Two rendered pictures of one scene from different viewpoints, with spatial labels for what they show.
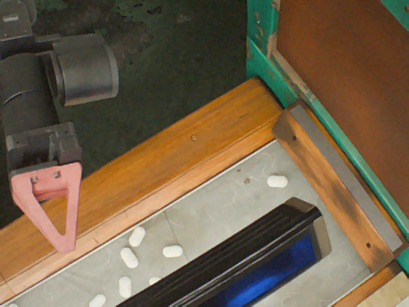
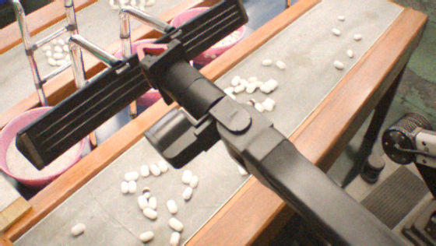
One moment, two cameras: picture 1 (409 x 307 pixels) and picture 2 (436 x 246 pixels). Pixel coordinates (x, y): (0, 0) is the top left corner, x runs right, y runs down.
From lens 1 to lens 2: 0.70 m
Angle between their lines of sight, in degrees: 64
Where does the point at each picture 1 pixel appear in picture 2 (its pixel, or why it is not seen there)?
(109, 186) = not seen: outside the picture
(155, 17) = not seen: outside the picture
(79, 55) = (172, 125)
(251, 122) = not seen: outside the picture
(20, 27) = (221, 110)
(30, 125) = (178, 68)
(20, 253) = (254, 200)
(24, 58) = (207, 101)
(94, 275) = (197, 209)
